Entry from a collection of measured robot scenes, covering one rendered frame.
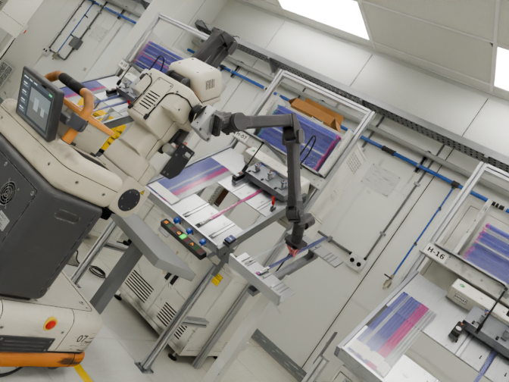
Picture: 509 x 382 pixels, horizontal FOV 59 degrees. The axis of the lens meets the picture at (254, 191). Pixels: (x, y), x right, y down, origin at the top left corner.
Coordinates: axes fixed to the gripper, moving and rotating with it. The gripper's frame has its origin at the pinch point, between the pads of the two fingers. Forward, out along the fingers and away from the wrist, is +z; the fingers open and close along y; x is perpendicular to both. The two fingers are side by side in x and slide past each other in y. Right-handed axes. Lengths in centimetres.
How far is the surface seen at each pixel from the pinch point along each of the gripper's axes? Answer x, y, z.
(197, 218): 19, 54, 3
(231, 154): -36, 93, -3
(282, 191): -30.5, 38.7, -6.2
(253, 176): -26, 60, -6
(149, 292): 39, 72, 63
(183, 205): 19, 68, 3
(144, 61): -46, 220, -27
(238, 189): -16, 61, 0
